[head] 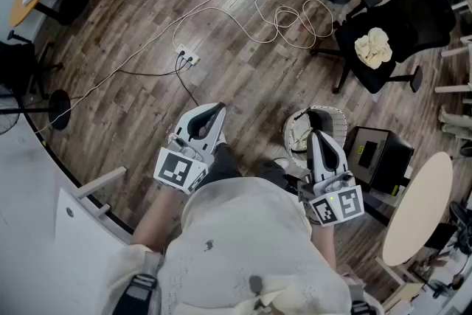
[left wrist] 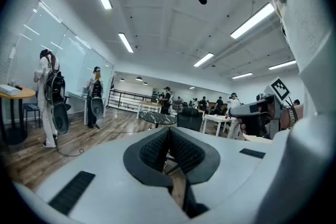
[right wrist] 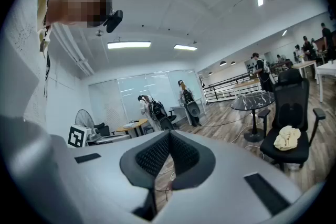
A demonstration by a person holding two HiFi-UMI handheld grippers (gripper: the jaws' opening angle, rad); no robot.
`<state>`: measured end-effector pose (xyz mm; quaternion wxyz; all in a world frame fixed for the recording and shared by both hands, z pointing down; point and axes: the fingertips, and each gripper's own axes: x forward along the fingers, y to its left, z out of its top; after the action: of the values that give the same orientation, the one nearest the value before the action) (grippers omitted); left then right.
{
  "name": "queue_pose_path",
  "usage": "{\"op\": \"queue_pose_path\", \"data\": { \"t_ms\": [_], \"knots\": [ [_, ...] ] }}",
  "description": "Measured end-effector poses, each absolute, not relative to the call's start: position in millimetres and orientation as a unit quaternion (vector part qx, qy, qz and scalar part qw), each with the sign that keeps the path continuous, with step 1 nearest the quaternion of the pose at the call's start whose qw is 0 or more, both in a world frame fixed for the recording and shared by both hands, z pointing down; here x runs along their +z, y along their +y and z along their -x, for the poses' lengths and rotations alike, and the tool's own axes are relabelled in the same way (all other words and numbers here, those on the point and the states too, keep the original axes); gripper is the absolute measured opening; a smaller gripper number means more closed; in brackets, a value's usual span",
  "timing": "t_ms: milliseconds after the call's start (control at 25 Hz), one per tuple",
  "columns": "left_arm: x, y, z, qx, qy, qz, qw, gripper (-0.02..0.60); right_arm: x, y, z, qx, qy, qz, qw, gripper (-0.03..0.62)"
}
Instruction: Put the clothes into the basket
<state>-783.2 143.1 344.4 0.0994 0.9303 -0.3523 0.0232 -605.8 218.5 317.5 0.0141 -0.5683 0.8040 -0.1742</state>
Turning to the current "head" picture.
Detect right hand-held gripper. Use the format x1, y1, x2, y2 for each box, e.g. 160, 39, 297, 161
297, 129, 366, 226

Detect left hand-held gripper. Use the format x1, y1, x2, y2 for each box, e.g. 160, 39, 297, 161
153, 102, 227, 195

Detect white woven laundry basket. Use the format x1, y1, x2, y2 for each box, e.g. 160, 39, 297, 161
282, 105, 349, 176

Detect yellow clothes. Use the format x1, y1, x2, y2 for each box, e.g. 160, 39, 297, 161
354, 27, 394, 70

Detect person's right forearm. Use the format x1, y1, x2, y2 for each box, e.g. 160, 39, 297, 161
309, 221, 339, 274

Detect person's left forearm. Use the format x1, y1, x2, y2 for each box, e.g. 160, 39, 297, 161
131, 187, 196, 255

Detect person's dark trousers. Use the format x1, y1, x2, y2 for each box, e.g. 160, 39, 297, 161
206, 142, 291, 191

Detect white power strip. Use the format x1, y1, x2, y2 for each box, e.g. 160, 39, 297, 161
175, 44, 202, 67

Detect person's white shirt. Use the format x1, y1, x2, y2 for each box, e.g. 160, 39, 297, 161
105, 175, 384, 315

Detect beige round table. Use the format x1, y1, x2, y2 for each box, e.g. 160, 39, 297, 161
382, 152, 454, 267

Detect grey clip microphone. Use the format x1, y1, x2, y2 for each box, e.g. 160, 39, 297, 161
249, 275, 263, 297

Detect black floor fan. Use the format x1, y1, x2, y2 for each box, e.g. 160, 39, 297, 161
0, 84, 72, 136

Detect white rectangular table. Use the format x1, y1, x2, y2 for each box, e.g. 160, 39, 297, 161
434, 35, 472, 95

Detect black mesh office chair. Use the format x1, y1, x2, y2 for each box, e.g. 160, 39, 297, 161
310, 0, 457, 94

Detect curved white desk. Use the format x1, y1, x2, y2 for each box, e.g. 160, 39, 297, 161
0, 99, 134, 315

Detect black swivel chair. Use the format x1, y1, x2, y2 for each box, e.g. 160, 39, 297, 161
0, 30, 63, 103

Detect black cable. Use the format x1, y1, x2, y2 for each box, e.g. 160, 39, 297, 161
174, 57, 202, 108
68, 64, 185, 103

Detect long white cable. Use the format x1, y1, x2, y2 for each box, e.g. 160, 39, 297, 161
35, 0, 246, 134

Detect coiled white cable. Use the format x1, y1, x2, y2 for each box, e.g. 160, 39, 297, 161
172, 0, 336, 49

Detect person's right backpack strap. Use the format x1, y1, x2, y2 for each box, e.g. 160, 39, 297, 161
350, 300, 374, 315

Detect person's backpack strap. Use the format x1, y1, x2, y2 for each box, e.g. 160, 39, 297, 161
350, 300, 374, 315
121, 272, 160, 315

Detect person's left backpack strap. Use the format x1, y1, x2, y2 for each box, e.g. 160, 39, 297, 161
121, 272, 160, 315

